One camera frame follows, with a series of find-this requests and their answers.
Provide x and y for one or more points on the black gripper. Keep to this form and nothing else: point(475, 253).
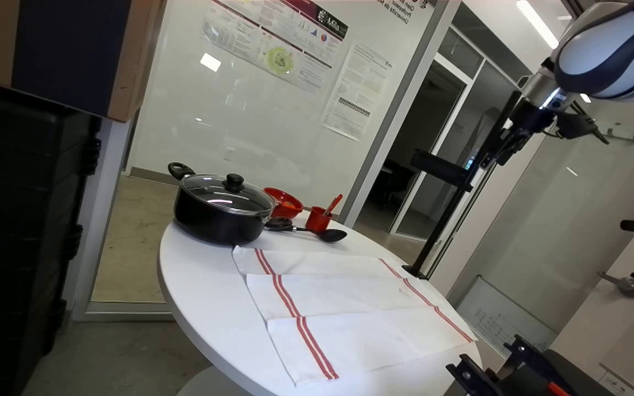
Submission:
point(532, 115)

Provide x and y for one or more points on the white towel with red stripes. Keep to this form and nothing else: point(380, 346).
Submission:
point(347, 314)

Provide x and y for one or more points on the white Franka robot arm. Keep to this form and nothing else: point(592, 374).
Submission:
point(610, 47)

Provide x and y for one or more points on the ceiling light strip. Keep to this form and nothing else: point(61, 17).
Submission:
point(538, 22)

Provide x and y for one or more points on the black tripod stand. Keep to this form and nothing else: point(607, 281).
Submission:
point(449, 210)

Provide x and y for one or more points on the white paper notice sheet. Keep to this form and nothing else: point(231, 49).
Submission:
point(358, 90)

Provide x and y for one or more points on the grey round knob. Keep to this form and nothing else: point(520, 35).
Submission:
point(628, 286)

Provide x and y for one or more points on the black spoon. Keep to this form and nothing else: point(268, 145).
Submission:
point(331, 235)

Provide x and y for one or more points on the red plastic cup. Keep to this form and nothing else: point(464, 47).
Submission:
point(320, 221)

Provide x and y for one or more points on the red plastic bowl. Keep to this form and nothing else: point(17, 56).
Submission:
point(285, 200)

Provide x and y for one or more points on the glass pot lid black knob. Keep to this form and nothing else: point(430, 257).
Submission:
point(226, 194)

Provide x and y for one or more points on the black cooking pot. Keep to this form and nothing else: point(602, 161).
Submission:
point(214, 221)

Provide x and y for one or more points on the black equipment case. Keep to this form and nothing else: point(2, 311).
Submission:
point(17, 242)

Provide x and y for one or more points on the wall coat hook rail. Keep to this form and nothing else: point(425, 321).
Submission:
point(626, 132)

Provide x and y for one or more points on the black metal clamp frame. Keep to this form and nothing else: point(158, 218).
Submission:
point(511, 370)

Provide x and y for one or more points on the large wall poster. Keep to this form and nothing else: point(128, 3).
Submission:
point(280, 39)

